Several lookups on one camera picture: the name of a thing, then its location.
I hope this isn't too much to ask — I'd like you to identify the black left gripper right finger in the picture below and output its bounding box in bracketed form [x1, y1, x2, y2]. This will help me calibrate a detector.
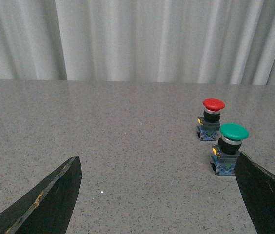
[234, 152, 275, 234]

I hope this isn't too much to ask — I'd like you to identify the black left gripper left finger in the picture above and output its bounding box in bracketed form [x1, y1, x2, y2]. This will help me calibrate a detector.
[0, 156, 82, 234]

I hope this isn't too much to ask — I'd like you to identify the red mushroom push button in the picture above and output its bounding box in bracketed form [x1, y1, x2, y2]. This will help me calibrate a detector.
[197, 98, 225, 141]

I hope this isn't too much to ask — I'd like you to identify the white pleated curtain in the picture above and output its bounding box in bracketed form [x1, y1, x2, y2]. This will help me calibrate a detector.
[0, 0, 275, 85]

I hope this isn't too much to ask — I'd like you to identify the green mushroom push button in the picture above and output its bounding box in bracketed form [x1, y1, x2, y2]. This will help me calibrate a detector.
[211, 123, 249, 176]

